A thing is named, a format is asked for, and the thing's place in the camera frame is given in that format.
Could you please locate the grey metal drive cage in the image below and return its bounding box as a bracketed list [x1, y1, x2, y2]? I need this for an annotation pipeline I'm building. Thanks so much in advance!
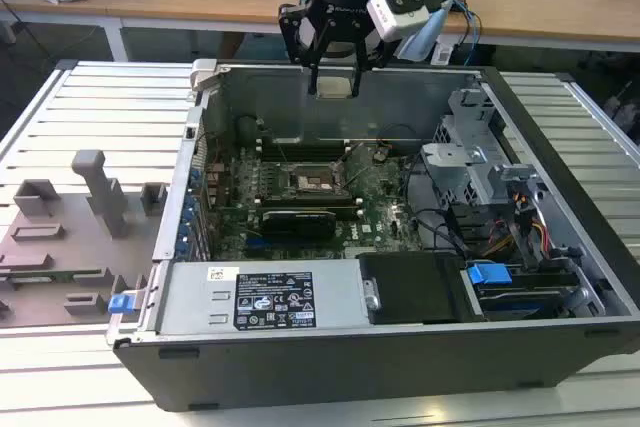
[417, 88, 544, 208]

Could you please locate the silver case corner bracket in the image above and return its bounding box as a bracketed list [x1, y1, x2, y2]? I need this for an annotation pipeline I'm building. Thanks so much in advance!
[191, 58, 224, 94]

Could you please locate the black graphics card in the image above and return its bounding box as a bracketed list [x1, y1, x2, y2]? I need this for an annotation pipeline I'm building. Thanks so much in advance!
[260, 207, 337, 242]

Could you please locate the silver CPU chip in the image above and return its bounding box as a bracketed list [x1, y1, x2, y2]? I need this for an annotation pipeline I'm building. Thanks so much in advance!
[315, 77, 354, 99]

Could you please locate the CPU socket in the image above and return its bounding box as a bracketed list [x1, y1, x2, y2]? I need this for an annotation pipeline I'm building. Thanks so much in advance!
[285, 161, 352, 198]

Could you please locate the silver metal hinge handle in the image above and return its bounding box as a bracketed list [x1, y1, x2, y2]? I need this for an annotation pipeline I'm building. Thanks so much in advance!
[361, 278, 383, 311]

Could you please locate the thin wire locking lever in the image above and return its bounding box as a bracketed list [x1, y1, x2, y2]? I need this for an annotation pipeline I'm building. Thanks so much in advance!
[343, 165, 375, 193]

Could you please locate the RAM slot with white clips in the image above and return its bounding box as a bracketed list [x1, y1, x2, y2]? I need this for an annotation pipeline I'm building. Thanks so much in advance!
[255, 199, 363, 207]
[254, 145, 351, 153]
[254, 136, 351, 145]

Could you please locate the black open PC case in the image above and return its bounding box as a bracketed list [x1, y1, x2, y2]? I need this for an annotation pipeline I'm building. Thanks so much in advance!
[106, 59, 640, 413]

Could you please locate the grey parts rack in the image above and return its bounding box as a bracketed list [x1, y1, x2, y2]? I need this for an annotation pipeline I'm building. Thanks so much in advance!
[0, 148, 169, 331]

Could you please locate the green RAM stick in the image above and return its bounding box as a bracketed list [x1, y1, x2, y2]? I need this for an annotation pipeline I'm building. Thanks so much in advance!
[0, 271, 109, 286]

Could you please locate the small white box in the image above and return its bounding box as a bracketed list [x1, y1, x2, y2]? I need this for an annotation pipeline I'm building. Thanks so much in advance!
[430, 43, 455, 65]

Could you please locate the yellow red wire bundle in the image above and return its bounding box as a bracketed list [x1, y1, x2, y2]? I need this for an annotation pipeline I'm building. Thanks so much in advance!
[482, 216, 551, 258]

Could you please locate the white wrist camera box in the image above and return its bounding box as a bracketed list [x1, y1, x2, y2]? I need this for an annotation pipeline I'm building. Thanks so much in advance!
[366, 0, 432, 42]

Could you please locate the hard disk in blue carrier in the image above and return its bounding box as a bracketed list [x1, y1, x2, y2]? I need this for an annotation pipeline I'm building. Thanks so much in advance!
[467, 260, 564, 322]

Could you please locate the blue case latch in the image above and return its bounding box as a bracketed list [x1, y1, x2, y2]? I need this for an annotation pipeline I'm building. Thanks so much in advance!
[107, 293, 132, 317]

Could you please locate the blue cable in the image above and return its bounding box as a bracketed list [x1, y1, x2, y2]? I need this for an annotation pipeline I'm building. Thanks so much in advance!
[449, 0, 484, 68]

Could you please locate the black plastic shroud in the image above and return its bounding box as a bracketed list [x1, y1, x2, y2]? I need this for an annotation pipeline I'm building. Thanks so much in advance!
[357, 251, 486, 326]

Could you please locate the green motherboard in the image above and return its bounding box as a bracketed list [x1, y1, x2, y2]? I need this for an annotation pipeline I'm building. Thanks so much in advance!
[202, 139, 441, 263]

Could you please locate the grey power supply unit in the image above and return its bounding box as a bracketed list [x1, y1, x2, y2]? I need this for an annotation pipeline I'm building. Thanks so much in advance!
[149, 260, 381, 336]

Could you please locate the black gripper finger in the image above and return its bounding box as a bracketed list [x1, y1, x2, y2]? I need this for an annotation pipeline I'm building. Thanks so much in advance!
[277, 2, 332, 97]
[347, 20, 397, 99]

